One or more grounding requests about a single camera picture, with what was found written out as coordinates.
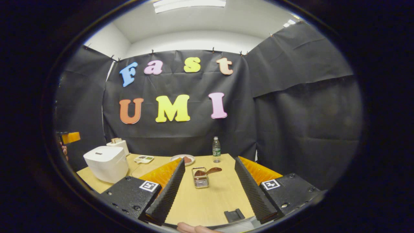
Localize black backdrop cloth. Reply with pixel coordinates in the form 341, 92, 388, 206
53, 21, 363, 191

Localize clear plastic water bottle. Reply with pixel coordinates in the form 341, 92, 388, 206
212, 136, 222, 163

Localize white toaster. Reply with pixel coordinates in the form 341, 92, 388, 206
106, 138, 130, 156

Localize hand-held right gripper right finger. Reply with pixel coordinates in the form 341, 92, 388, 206
234, 156, 321, 224

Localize long ceiling light panel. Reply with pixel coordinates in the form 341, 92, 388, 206
153, 0, 227, 14

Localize white rice cooker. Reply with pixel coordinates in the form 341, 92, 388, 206
83, 146, 129, 184

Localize brown wooden spoon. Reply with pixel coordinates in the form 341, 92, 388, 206
194, 167, 223, 178

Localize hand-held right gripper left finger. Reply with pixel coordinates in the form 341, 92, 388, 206
99, 158, 186, 226

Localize metal wire chopstick holder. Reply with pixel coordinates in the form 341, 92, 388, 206
191, 167, 210, 189

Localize white round plate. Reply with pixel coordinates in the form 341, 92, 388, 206
170, 154, 196, 166

